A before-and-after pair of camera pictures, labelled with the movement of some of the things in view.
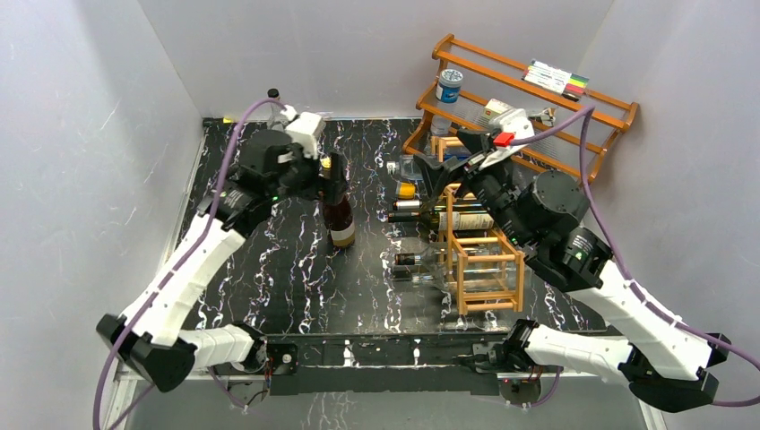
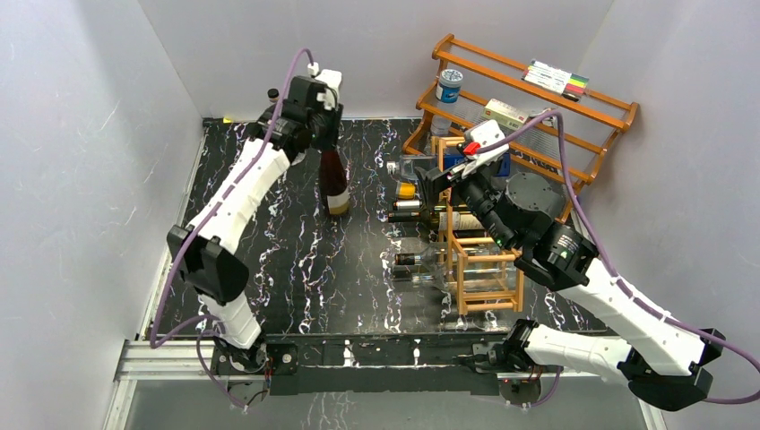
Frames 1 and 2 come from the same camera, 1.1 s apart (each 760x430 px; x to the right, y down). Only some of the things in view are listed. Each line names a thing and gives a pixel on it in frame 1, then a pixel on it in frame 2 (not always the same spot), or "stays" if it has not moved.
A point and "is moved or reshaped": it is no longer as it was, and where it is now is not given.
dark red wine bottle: x=337 y=206 is moved or reshaped
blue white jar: x=447 y=89 stays
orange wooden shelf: x=573 y=126 stays
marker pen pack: x=570 y=85 stays
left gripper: x=313 y=166 → x=327 y=142
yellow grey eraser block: x=406 y=190 stays
